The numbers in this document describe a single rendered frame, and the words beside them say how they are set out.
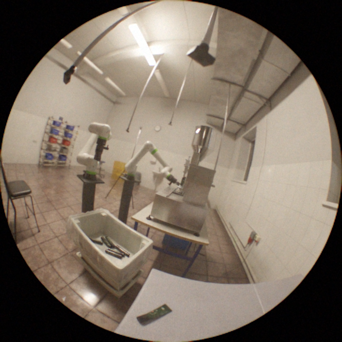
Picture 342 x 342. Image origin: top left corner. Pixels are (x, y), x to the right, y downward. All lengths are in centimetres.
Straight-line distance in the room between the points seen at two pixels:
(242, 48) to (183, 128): 406
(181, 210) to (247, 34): 258
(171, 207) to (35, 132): 543
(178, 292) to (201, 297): 12
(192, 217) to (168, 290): 65
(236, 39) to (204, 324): 284
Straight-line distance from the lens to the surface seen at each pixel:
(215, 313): 67
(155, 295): 62
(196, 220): 104
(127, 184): 181
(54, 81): 594
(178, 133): 519
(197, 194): 104
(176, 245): 205
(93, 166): 133
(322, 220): 149
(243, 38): 237
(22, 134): 553
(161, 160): 169
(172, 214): 104
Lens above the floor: 130
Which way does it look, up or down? 3 degrees down
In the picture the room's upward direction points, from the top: 16 degrees clockwise
